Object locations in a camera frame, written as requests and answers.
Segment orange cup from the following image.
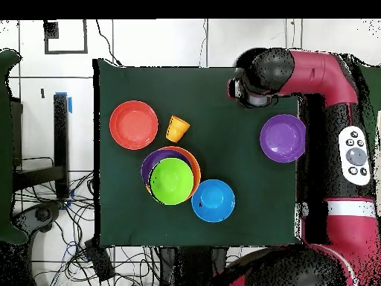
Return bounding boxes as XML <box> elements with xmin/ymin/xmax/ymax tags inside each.
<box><xmin>165</xmin><ymin>115</ymin><xmax>191</xmax><ymax>143</ymax></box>

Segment purple bowl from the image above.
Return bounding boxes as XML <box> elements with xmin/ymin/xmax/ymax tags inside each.
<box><xmin>140</xmin><ymin>147</ymin><xmax>193</xmax><ymax>187</ymax></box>
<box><xmin>259</xmin><ymin>113</ymin><xmax>307</xmax><ymax>164</ymax></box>

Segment large orange bowl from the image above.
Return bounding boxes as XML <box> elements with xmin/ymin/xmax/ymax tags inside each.
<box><xmin>145</xmin><ymin>145</ymin><xmax>202</xmax><ymax>203</ymax></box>

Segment green bowl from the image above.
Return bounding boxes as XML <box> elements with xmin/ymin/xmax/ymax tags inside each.
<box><xmin>149</xmin><ymin>157</ymin><xmax>195</xmax><ymax>206</ymax></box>

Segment blue bowl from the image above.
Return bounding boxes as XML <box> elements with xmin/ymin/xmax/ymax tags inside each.
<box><xmin>190</xmin><ymin>179</ymin><xmax>237</xmax><ymax>223</ymax></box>

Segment dark green tablecloth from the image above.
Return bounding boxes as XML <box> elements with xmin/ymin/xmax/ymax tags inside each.
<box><xmin>93</xmin><ymin>58</ymin><xmax>301</xmax><ymax>250</ymax></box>

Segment red shallow bowl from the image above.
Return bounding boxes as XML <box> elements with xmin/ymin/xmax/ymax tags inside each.
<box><xmin>109</xmin><ymin>100</ymin><xmax>159</xmax><ymax>150</ymax></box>

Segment green cloth side table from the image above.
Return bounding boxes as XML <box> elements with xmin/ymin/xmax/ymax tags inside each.
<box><xmin>0</xmin><ymin>48</ymin><xmax>29</xmax><ymax>245</ymax></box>
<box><xmin>358</xmin><ymin>63</ymin><xmax>381</xmax><ymax>150</ymax></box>

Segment blue tape strip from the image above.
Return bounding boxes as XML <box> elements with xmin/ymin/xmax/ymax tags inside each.
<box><xmin>55</xmin><ymin>92</ymin><xmax>73</xmax><ymax>114</ymax></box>

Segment black metal stand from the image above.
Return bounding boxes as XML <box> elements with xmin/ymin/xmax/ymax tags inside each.
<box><xmin>13</xmin><ymin>93</ymin><xmax>70</xmax><ymax>199</ymax></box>

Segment black power brick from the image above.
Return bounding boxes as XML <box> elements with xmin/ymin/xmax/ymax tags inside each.
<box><xmin>84</xmin><ymin>238</ymin><xmax>116</xmax><ymax>282</ymax></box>

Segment black floor cable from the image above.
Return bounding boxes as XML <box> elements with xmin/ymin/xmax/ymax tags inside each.
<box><xmin>95</xmin><ymin>19</ymin><xmax>123</xmax><ymax>67</ymax></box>

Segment tangled floor cables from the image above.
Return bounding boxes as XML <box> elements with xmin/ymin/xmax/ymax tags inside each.
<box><xmin>13</xmin><ymin>172</ymin><xmax>161</xmax><ymax>286</ymax></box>

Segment black pedestal leg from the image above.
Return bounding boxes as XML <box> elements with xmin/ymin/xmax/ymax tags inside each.
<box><xmin>13</xmin><ymin>202</ymin><xmax>63</xmax><ymax>233</ymax></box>

